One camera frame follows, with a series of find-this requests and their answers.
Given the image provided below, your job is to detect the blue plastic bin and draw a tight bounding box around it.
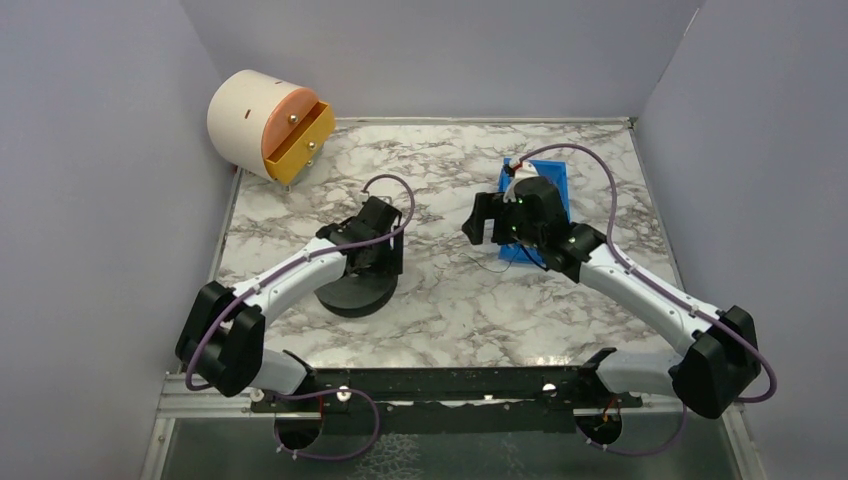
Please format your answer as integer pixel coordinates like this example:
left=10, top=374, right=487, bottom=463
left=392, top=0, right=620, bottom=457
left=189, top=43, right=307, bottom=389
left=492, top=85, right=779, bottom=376
left=498, top=159, right=571, bottom=265

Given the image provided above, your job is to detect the black cable spool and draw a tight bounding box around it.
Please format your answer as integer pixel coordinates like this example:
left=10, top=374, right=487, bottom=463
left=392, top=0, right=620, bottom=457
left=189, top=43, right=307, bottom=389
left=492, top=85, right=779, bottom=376
left=314, top=273, right=399, bottom=318

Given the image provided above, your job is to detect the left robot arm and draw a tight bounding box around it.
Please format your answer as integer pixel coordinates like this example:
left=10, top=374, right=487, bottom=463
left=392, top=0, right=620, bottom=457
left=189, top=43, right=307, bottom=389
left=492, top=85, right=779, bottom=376
left=175, top=197, right=403, bottom=397

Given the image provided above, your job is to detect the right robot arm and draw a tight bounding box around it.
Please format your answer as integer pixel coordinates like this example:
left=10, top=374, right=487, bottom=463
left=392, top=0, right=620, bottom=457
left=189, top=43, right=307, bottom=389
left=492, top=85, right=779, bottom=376
left=462, top=176, right=763, bottom=419

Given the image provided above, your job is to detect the yellow drawer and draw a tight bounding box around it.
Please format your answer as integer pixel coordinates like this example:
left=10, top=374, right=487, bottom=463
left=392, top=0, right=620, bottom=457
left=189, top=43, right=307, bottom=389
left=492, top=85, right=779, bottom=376
left=261, top=101, right=336, bottom=185

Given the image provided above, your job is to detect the cream cylindrical drawer cabinet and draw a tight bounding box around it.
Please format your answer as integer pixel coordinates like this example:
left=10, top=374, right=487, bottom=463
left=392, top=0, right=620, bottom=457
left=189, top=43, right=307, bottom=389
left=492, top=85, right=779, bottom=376
left=207, top=69, right=327, bottom=181

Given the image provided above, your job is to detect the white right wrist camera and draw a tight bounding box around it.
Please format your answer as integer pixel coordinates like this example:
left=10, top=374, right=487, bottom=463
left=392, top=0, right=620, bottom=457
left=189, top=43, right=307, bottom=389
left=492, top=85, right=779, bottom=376
left=503, top=159, right=539, bottom=203

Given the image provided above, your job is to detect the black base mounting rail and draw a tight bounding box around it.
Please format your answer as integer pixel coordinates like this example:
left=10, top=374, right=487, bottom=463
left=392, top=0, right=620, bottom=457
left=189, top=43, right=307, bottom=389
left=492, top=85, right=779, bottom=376
left=182, top=351, right=644, bottom=439

